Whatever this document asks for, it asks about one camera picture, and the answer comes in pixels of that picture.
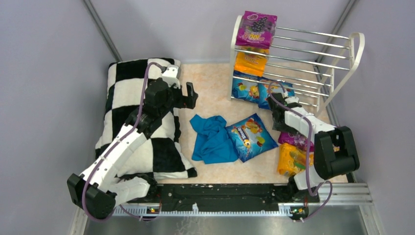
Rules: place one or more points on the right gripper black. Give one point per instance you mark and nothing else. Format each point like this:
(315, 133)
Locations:
(278, 105)

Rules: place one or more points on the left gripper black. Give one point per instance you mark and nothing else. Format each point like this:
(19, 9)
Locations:
(183, 98)

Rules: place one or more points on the purple candy bag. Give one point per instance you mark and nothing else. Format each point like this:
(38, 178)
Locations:
(256, 30)
(297, 140)

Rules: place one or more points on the orange candy bag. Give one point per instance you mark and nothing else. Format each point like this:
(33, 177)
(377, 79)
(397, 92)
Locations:
(291, 160)
(250, 63)

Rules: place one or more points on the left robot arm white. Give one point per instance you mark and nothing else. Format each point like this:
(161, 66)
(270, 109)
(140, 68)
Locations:
(93, 190)

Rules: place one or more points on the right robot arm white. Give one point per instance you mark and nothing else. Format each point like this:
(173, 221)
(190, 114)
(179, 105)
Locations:
(330, 150)

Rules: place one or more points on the blue candy bag on shelf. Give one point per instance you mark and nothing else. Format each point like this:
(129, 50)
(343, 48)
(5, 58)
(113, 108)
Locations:
(263, 92)

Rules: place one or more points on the blue candy bag on floor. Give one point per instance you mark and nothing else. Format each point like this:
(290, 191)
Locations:
(250, 138)

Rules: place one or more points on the blue candy bag far left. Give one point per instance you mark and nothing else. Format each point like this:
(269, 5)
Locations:
(245, 87)

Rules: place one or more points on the blue cloth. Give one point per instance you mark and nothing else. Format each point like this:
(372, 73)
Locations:
(212, 145)

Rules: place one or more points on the black white checkered pillow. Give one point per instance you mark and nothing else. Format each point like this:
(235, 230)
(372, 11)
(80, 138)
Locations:
(160, 157)

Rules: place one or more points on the white metal wire shelf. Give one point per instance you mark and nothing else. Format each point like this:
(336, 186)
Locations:
(317, 64)

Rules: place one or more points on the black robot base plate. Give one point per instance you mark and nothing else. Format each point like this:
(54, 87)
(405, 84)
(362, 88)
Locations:
(225, 197)

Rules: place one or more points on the aluminium frame rail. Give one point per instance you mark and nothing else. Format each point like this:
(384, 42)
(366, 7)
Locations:
(338, 196)

